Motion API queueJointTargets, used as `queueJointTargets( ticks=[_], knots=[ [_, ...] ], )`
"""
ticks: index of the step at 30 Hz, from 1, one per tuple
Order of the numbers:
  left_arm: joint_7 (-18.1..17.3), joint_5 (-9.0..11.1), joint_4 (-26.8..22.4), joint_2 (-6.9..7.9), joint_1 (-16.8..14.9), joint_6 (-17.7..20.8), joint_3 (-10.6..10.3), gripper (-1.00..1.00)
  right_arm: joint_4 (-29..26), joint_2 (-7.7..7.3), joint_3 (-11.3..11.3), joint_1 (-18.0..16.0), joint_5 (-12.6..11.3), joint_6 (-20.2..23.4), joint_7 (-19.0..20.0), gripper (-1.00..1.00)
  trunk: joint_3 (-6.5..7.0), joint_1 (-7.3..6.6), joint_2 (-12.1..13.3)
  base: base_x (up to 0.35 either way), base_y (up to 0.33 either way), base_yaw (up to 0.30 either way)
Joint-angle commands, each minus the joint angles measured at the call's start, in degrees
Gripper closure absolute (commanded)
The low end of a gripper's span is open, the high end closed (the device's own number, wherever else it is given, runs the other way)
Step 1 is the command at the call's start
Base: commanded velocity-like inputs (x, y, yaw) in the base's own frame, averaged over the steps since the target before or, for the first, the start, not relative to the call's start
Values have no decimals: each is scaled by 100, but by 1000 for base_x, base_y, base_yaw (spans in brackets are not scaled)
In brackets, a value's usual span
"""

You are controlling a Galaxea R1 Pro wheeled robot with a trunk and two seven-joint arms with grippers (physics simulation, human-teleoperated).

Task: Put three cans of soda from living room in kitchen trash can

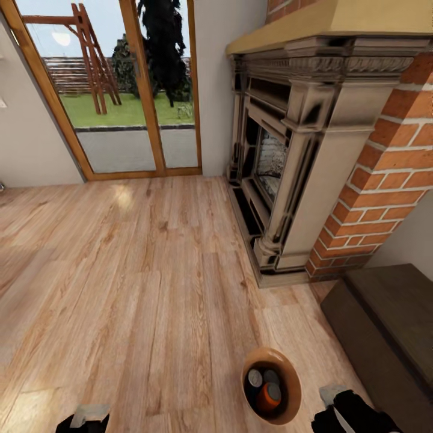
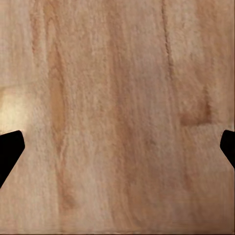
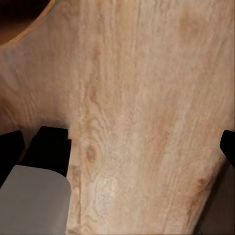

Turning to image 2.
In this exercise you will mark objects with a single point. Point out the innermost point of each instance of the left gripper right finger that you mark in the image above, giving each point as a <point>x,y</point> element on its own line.
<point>227,145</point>

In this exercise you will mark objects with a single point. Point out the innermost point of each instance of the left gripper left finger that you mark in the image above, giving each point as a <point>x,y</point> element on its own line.
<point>11,147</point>

